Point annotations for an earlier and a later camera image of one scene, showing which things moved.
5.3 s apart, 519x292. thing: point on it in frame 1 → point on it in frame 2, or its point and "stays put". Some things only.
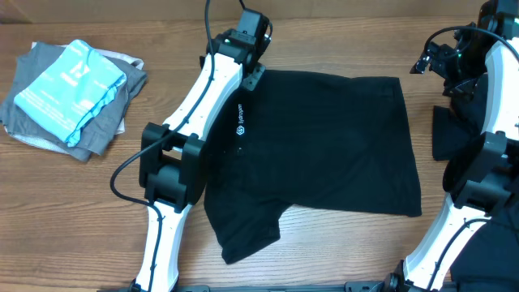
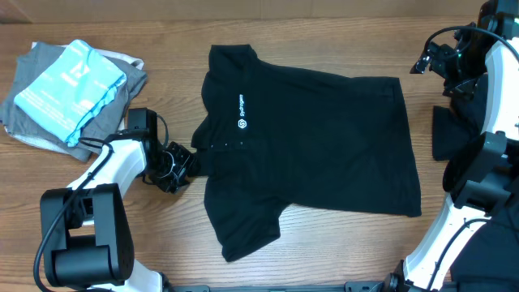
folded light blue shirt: x=67 y=95 stays put
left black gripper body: x=251 y=79 → x=172 y=165
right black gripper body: x=461 y=70 stays put
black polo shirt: x=310 y=139 stays put
